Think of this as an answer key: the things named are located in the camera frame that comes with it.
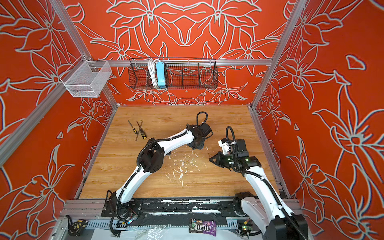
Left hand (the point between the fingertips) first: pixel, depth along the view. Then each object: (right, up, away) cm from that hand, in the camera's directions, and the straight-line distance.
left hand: (198, 145), depth 97 cm
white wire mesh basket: (-71, +43, -4) cm, 83 cm away
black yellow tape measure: (-57, -33, -31) cm, 73 cm away
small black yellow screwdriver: (-46, +10, +7) cm, 47 cm away
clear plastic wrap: (-22, -36, -30) cm, 51 cm away
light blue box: (-24, +44, -7) cm, 51 cm away
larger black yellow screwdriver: (-39, +8, +6) cm, 41 cm away
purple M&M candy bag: (+3, -33, -30) cm, 44 cm away
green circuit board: (+21, -34, -28) cm, 49 cm away
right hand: (+4, -4, -20) cm, 21 cm away
